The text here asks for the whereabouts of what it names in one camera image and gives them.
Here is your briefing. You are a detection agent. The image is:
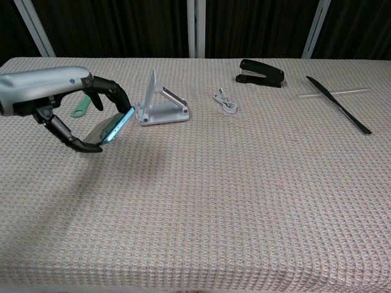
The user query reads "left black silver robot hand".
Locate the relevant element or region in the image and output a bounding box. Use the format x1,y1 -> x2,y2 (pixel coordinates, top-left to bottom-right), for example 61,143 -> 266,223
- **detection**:
0,66 -> 135,153

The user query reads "black smartphone with blue frame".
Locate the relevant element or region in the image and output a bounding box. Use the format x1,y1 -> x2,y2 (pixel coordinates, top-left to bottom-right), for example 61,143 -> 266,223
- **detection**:
100,106 -> 136,146

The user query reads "white folding phone stand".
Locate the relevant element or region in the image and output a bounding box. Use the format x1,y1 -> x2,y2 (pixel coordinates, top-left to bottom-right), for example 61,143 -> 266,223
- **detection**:
135,68 -> 191,127

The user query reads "large green cleaning brush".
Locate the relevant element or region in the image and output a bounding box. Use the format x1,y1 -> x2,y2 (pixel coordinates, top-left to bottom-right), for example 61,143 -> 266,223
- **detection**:
70,95 -> 93,118

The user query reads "beige waffle tablecloth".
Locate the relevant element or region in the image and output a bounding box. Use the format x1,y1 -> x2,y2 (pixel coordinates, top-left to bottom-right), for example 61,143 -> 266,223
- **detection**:
0,57 -> 391,293

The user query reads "black stapler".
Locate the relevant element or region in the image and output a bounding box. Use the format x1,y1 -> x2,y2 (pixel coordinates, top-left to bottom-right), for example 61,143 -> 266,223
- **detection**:
235,59 -> 285,89

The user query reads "steel table knife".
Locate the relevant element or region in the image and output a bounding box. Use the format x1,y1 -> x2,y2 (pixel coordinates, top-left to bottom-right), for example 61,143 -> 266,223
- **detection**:
305,75 -> 373,136

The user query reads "clear plastic straw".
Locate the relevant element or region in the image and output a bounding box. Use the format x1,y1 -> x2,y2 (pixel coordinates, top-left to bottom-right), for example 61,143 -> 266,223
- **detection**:
299,88 -> 370,99

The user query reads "aluminium frame post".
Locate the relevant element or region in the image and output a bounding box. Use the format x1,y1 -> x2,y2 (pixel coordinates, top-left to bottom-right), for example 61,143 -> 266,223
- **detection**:
301,0 -> 332,60
13,0 -> 57,59
186,0 -> 206,59

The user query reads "coiled white USB cable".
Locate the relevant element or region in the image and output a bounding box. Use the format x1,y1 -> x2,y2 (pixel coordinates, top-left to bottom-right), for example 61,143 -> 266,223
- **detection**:
213,87 -> 239,116

